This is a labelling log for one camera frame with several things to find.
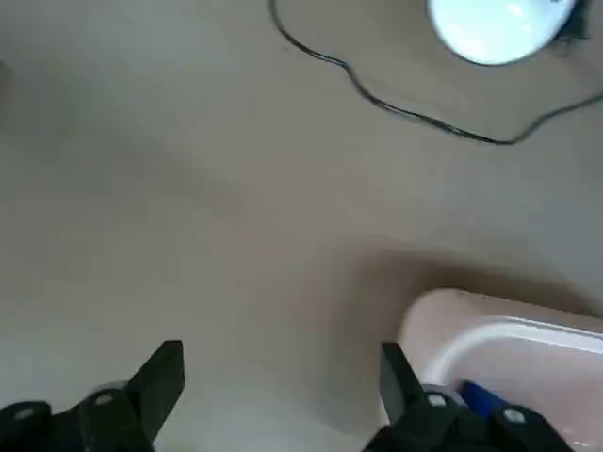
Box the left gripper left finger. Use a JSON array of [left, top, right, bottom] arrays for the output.
[[0, 339, 186, 452]]

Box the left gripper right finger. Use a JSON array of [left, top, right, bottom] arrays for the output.
[[364, 341, 567, 452]]

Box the blue toy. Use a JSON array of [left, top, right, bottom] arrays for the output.
[[458, 379, 509, 420]]

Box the pink plastic bin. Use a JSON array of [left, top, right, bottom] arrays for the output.
[[399, 287, 603, 452]]

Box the white desk lamp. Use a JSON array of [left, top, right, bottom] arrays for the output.
[[425, 0, 591, 67]]

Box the black lamp cable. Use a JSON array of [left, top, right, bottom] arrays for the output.
[[268, 0, 603, 147]]

